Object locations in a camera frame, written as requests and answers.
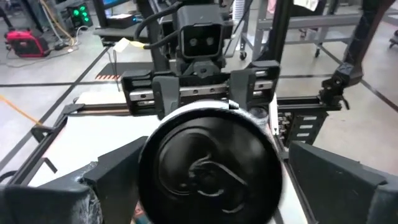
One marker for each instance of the black box green lights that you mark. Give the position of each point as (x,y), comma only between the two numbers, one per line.
(79,15)

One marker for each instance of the white Celsius can blue print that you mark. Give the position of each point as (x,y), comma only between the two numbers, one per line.
(211,171)

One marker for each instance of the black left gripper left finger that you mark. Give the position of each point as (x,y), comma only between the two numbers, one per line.
(115,180)

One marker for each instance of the grey metal cart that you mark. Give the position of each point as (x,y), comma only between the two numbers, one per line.
(311,21)

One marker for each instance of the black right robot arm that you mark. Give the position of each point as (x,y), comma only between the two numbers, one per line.
(158,53)

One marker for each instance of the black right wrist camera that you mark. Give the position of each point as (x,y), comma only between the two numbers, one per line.
(199,40)

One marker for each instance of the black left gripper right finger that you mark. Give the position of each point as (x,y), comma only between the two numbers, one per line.
(335,186)

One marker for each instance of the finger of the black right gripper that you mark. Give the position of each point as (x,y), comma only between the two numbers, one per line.
(166,93)
(244,88)

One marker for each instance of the black orange striped floor mat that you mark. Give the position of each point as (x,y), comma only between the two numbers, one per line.
(133,70)

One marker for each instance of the red portable device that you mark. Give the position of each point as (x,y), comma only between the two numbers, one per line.
(26,43)

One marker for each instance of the yellow tag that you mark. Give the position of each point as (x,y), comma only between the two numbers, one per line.
(136,44)

